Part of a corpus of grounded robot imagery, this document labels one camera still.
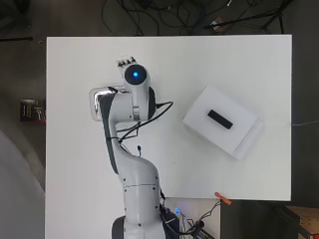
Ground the black tripod stand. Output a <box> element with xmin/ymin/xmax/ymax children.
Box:
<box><xmin>202</xmin><ymin>0</ymin><xmax>294</xmax><ymax>35</ymax></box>

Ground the orange clamp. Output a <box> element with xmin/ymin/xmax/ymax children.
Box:
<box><xmin>213</xmin><ymin>191</ymin><xmax>232</xmax><ymax>206</ymax></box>

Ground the steel toaster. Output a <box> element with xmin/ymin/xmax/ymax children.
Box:
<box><xmin>88</xmin><ymin>86</ymin><xmax>128</xmax><ymax>122</ymax></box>

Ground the thin white cable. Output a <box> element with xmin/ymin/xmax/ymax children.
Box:
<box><xmin>292</xmin><ymin>119</ymin><xmax>319</xmax><ymax>127</ymax></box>

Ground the small black camera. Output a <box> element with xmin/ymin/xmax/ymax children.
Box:
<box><xmin>190</xmin><ymin>219</ymin><xmax>206</xmax><ymax>239</ymax></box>

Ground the black block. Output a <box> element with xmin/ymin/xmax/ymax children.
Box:
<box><xmin>206</xmin><ymin>110</ymin><xmax>234</xmax><ymax>130</ymax></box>

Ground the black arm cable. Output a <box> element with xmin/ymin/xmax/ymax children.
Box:
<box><xmin>110</xmin><ymin>101</ymin><xmax>174</xmax><ymax>144</ymax></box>

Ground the white stand box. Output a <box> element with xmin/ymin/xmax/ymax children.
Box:
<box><xmin>181</xmin><ymin>85</ymin><xmax>259</xmax><ymax>155</ymax></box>
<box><xmin>231</xmin><ymin>119</ymin><xmax>264</xmax><ymax>160</ymax></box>

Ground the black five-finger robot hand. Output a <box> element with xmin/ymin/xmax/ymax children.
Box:
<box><xmin>116</xmin><ymin>56</ymin><xmax>138</xmax><ymax>71</ymax></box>

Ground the black floor cables tangle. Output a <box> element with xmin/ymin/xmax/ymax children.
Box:
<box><xmin>101</xmin><ymin>0</ymin><xmax>208</xmax><ymax>37</ymax></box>

